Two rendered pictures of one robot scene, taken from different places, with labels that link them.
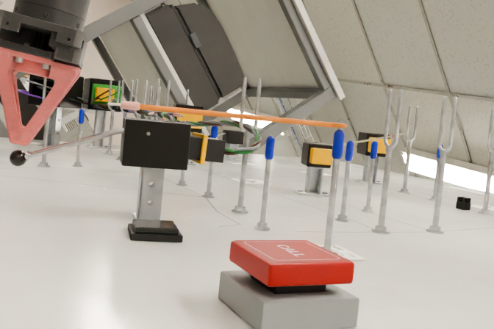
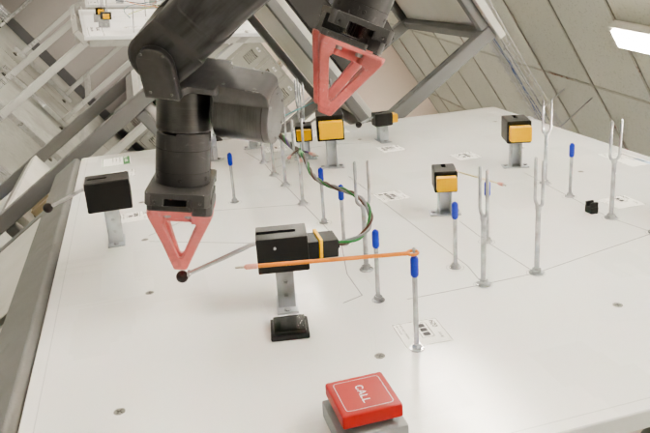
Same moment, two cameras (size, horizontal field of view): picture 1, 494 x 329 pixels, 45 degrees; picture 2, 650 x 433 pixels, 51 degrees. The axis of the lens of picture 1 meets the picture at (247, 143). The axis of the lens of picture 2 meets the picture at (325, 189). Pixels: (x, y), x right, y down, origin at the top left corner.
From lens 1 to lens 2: 0.31 m
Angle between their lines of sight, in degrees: 18
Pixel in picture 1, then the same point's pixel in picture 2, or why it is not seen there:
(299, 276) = (364, 419)
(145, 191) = (280, 286)
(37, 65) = (182, 215)
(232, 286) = (328, 417)
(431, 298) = (481, 392)
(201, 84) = not seen: hidden behind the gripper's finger
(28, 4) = (165, 174)
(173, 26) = not seen: outside the picture
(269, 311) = not seen: outside the picture
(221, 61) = not seen: hidden behind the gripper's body
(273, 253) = (348, 401)
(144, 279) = (277, 398)
